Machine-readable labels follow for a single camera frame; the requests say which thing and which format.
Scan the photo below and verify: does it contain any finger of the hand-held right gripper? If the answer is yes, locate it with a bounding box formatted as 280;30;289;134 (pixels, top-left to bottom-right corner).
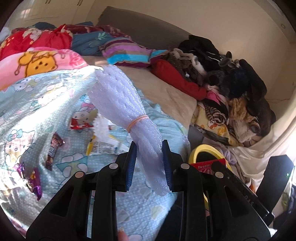
214;161;275;226

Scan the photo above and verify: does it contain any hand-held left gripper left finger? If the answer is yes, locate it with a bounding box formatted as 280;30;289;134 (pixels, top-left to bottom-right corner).
26;140;138;241

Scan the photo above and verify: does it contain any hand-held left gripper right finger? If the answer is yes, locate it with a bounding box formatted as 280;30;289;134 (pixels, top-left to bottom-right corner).
162;140;271;241

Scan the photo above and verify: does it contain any red snack packet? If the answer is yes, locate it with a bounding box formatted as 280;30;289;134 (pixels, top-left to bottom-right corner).
190;159;226;175

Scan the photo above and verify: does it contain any yellow white snack wrapper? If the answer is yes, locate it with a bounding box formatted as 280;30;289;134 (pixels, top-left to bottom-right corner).
85;134;130;156

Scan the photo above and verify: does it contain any yellow rimmed trash bin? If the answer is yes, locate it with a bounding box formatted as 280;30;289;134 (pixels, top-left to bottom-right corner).
188;144;233;211

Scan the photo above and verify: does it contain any white crinkled wrapper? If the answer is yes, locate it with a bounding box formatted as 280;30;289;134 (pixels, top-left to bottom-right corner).
94;115;110;139

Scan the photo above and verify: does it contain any red printed snack wrapper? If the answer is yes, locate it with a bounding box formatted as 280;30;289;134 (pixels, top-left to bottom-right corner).
70;117;94;130

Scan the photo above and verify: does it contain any white foam net wrap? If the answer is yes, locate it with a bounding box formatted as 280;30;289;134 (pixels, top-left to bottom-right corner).
87;64;170;197

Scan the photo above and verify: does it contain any brown chocolate bar wrapper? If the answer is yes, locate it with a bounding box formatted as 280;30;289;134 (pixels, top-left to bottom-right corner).
45;133;66;171

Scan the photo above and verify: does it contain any purple foil wrapper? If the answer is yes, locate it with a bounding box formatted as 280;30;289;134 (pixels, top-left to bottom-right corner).
13;162;26;180
26;168;42;201

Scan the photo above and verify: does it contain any person's left hand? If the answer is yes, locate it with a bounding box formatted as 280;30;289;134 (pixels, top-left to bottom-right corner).
117;228;130;241

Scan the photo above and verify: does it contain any cream curtain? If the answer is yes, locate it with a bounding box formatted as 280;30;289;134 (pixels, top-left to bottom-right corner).
231;120;296;186

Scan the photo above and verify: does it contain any light blue cat print quilt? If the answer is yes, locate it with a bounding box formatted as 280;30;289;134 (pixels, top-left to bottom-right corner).
0;66;192;232

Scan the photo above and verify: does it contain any lilac cloth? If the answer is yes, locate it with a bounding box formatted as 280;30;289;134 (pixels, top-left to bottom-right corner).
220;146;245;179

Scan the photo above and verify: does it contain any grey cloth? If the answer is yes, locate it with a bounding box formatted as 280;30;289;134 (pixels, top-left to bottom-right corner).
188;126;222;151

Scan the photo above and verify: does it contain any peach rubber band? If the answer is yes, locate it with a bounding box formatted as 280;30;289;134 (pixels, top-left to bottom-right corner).
127;115;148;133

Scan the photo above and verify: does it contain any yellow cartoon blanket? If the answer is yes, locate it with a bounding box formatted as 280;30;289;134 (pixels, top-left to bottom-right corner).
194;102;238;146

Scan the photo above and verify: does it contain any red folded garment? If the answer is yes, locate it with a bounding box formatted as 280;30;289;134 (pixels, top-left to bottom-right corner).
150;59;208;100

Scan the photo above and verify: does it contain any pile of clothes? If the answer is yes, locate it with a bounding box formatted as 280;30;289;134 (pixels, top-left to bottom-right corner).
166;35;277;144

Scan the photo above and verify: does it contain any striped purple blue pillow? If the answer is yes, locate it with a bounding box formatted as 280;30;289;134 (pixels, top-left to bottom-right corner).
99;37;170;69

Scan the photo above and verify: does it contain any blue leaf print blanket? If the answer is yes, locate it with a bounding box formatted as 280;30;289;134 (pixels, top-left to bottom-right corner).
35;22;116;57

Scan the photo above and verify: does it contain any pink cartoon blanket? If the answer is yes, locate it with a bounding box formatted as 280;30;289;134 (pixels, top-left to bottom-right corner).
0;47;89;91

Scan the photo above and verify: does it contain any grey headboard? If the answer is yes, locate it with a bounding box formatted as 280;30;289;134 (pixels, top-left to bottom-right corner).
96;6;192;50

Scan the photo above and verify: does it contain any dark red patterned blanket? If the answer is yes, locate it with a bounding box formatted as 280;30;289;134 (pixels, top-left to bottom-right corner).
61;23;132;40

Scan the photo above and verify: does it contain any red floral blanket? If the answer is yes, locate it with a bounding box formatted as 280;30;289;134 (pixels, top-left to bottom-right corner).
0;25;73;61

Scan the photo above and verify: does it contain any cream wardrobe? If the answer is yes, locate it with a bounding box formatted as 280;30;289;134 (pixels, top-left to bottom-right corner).
23;0;93;24

